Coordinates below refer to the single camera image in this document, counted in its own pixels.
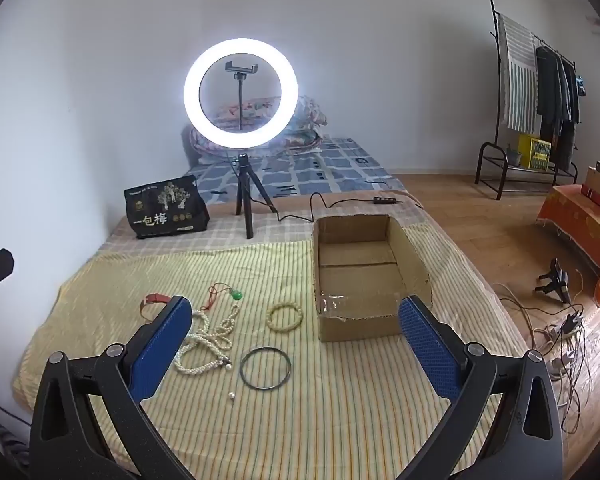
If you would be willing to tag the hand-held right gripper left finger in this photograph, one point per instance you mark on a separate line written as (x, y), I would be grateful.
(160, 345)

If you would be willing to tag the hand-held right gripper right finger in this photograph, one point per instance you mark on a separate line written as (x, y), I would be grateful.
(430, 345)

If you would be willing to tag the dark metal bangle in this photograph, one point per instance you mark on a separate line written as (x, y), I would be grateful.
(242, 367)

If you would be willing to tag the yellow striped blanket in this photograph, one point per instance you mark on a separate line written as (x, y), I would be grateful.
(330, 410)

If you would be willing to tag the black printed bag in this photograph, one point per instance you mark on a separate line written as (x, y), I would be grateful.
(165, 207)

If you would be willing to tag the white power strip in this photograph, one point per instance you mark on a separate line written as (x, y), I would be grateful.
(567, 327)

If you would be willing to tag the small black floor tripod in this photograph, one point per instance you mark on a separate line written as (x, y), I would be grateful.
(557, 280)

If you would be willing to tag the orange covered bench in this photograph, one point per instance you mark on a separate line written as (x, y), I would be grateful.
(580, 225)

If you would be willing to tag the blue patterned bedsheet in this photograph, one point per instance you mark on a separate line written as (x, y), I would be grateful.
(340, 165)

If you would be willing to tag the yellow plastic crate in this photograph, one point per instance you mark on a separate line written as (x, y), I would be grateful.
(537, 152)

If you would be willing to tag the black metal clothes rack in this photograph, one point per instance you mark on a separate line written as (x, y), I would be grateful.
(495, 110)

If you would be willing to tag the dark hanging jacket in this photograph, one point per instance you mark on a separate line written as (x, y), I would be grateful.
(570, 130)

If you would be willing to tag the black phone clamp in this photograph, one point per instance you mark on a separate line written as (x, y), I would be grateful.
(240, 90)

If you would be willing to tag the striped hanging cloth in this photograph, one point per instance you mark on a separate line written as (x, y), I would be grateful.
(520, 80)

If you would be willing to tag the grey hanging coat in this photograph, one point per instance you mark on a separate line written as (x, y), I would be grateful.
(547, 85)

